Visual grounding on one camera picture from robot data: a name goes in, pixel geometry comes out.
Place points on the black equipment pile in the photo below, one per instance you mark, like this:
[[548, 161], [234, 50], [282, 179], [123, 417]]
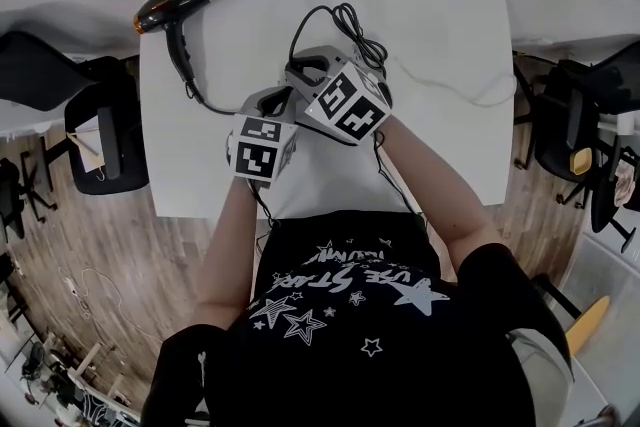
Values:
[[45, 380]]

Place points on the person's right forearm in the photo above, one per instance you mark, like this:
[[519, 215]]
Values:
[[440, 195]]

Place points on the white cabinet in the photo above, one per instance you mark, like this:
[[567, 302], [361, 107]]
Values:
[[610, 275]]

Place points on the beige cloth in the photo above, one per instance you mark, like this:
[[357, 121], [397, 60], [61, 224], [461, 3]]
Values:
[[626, 182]]

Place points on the yellow curved board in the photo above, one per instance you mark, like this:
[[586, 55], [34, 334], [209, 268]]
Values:
[[587, 325]]

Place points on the person's grey white bag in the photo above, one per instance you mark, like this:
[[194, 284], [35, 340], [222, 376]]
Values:
[[542, 370]]

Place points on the black high-back office chair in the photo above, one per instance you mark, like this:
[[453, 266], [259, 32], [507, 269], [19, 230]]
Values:
[[40, 70]]

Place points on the black chair with cloth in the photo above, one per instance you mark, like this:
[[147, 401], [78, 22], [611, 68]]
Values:
[[605, 210]]

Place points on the wooden clothes hanger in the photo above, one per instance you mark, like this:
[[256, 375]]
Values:
[[82, 142]]

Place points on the person's black star-print shirt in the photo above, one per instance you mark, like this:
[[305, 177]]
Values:
[[375, 365]]

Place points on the black armrest office chair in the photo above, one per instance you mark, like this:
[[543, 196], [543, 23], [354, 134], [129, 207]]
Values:
[[590, 105]]

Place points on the white paper sheet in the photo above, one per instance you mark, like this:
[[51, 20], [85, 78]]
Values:
[[87, 150]]

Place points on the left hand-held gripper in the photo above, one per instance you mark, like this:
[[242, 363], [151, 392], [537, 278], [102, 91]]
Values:
[[260, 150]]

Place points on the wooden stick frame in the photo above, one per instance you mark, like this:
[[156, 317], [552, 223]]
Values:
[[92, 365]]

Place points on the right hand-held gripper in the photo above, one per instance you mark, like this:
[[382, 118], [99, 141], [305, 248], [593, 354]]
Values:
[[350, 105]]

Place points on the black hair dryer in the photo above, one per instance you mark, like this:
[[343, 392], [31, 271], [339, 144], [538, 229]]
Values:
[[175, 5]]

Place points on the black mesh office chair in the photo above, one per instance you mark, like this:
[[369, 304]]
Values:
[[15, 200]]

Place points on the person's left forearm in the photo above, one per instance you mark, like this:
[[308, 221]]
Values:
[[230, 255]]

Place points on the small yellow container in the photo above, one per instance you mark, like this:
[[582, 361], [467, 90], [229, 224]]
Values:
[[581, 162]]

